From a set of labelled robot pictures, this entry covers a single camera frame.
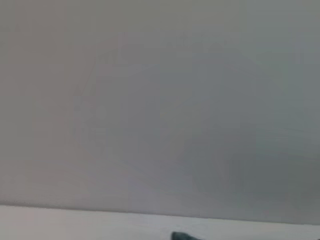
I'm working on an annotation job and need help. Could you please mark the blue denim shorts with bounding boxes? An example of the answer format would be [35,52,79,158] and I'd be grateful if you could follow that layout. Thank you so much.
[170,231,201,240]

